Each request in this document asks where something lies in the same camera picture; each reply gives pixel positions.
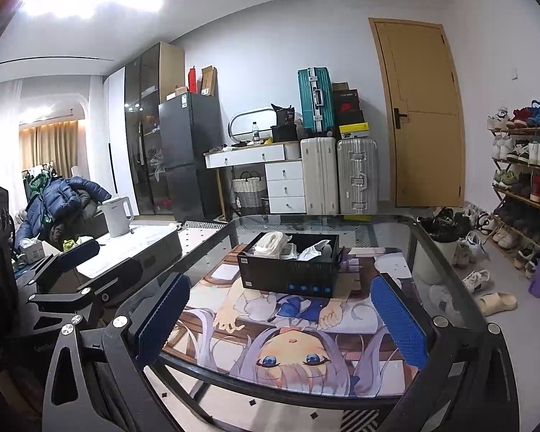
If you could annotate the white low table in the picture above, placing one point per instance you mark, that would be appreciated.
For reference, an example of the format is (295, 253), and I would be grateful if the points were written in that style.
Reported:
(139, 243)

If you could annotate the white suitcase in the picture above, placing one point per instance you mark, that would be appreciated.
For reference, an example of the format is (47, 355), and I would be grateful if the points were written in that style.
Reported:
(319, 175)

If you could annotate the black white patterned rug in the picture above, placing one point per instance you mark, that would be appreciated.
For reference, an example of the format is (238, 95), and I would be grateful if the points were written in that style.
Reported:
(207, 227)

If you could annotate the clear water bottle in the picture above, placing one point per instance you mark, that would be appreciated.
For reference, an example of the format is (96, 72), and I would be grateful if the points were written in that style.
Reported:
(255, 134)

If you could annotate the beige slipper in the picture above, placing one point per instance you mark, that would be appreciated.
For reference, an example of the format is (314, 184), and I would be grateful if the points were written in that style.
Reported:
(495, 303)

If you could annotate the black yellow shoebox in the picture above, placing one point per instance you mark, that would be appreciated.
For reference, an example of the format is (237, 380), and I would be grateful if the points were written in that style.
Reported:
(354, 131)

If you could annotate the white electric kettle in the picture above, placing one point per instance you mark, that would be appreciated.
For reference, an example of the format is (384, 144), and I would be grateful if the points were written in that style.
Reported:
(116, 218)

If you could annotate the woven basket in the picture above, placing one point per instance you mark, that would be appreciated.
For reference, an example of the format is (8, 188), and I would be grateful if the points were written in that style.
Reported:
(249, 191)

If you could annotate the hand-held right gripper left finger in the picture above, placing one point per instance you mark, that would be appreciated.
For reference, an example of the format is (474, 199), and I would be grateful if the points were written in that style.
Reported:
(162, 319)

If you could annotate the white tissue box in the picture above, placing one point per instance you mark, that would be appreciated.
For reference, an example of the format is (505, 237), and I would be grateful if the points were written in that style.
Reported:
(32, 249)

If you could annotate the wooden shoe rack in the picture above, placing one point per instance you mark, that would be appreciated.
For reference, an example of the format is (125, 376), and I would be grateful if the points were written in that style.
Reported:
(522, 198)

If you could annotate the black fridge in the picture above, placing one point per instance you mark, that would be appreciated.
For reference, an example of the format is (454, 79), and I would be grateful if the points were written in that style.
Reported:
(191, 153)

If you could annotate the teal suitcase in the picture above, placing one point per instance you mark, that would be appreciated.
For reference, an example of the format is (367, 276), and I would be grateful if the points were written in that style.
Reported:
(315, 99)

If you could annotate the white sneaker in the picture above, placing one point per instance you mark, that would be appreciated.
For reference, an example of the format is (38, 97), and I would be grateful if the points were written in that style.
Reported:
(476, 280)

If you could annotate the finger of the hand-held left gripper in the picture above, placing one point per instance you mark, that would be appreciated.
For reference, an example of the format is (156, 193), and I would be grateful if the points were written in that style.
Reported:
(121, 272)
(78, 253)

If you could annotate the silver suitcase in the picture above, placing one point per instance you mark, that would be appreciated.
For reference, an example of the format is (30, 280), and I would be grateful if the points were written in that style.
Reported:
(357, 175)

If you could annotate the black storage box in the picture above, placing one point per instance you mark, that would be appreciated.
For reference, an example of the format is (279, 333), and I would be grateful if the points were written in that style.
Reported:
(288, 274)

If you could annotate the wooden door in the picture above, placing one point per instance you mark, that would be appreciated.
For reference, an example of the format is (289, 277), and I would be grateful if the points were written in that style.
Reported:
(423, 121)

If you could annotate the white dresser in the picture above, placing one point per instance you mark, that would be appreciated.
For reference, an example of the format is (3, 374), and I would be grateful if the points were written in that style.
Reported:
(285, 189)

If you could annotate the black red shoebox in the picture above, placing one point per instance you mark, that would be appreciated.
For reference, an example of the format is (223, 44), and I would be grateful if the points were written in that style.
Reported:
(348, 108)

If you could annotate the green white cloth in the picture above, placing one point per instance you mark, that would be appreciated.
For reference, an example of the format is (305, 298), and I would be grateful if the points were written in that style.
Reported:
(70, 245)

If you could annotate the anime printed desk mat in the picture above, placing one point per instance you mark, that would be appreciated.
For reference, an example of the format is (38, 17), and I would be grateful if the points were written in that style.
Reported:
(297, 351)

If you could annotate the blue puffer jacket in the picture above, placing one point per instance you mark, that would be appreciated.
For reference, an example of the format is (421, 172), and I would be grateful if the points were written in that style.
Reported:
(58, 202)

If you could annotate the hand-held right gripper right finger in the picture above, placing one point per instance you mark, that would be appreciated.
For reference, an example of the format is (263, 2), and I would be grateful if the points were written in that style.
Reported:
(398, 324)

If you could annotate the white medicine packet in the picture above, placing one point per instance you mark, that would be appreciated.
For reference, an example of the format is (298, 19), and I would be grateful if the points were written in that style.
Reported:
(312, 252)

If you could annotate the pile of shoes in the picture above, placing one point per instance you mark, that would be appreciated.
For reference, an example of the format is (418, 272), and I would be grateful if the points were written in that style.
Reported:
(450, 225)

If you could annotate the tall cardboard box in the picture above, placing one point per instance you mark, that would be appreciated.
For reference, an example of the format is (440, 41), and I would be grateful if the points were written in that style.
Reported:
(208, 81)

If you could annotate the dark glass cabinet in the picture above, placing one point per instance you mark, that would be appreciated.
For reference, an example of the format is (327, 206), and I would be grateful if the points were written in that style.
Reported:
(141, 121)

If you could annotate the oval mirror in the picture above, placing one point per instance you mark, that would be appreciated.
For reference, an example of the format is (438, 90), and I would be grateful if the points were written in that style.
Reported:
(243, 121)

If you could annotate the beige curtain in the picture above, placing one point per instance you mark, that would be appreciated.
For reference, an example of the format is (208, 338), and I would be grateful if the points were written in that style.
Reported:
(49, 148)

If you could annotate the black bag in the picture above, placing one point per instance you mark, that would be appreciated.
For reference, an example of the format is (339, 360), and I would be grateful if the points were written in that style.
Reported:
(284, 123)

